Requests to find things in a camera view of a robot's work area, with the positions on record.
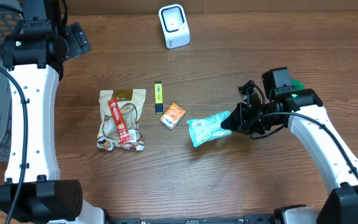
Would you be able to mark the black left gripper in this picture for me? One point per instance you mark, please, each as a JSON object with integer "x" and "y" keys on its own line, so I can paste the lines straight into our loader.
{"x": 76, "y": 43}

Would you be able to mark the orange snack box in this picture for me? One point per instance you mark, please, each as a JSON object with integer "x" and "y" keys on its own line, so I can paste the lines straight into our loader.
{"x": 172, "y": 116}

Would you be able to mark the green lid jar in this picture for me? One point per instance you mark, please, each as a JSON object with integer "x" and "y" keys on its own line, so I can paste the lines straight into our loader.
{"x": 297, "y": 85}

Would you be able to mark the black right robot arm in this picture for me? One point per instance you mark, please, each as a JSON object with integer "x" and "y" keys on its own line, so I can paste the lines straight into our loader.
{"x": 281, "y": 104}

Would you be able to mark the teal tissue pack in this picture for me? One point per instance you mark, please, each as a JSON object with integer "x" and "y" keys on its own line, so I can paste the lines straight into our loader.
{"x": 208, "y": 129}

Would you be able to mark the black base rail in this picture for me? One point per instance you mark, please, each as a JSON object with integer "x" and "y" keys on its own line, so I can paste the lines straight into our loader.
{"x": 246, "y": 219}

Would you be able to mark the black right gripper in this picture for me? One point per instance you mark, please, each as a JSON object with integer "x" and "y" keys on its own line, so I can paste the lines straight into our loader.
{"x": 239, "y": 115}

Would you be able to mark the yellow black marker pen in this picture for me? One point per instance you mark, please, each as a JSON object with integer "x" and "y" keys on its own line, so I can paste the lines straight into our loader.
{"x": 158, "y": 98}

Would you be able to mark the red Nescafe coffee stick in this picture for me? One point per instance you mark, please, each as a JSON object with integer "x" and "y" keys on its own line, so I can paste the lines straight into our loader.
{"x": 121, "y": 127}

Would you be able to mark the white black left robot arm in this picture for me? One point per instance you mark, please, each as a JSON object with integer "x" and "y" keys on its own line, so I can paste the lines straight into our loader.
{"x": 32, "y": 60}

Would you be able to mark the beige PanTree snack pouch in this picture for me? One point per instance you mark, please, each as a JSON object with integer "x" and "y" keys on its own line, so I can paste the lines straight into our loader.
{"x": 130, "y": 103}

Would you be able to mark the white barcode scanner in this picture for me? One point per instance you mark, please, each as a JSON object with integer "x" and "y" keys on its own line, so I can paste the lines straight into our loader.
{"x": 174, "y": 25}

